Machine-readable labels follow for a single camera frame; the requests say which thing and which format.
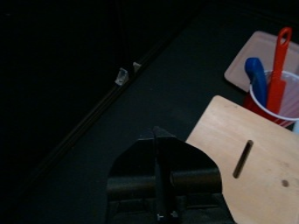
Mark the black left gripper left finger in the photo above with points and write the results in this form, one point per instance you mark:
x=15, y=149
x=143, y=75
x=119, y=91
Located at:
x=132, y=163

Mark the large metal corner bracket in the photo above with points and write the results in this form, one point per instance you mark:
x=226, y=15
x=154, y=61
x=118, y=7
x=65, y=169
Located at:
x=122, y=77

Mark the black frame rail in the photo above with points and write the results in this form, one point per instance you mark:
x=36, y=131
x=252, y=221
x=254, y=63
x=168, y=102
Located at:
x=92, y=114

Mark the small metal corner bracket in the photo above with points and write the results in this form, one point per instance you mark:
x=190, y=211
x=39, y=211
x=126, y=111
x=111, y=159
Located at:
x=136, y=66

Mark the light wooden cutting board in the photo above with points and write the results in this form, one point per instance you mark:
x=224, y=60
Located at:
x=256, y=163

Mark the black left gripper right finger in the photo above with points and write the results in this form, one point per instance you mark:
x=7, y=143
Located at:
x=191, y=163

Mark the pink flat tray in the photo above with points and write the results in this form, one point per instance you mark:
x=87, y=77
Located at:
x=255, y=51

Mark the red plastic cup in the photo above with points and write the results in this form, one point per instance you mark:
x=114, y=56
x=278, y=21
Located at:
x=262, y=110

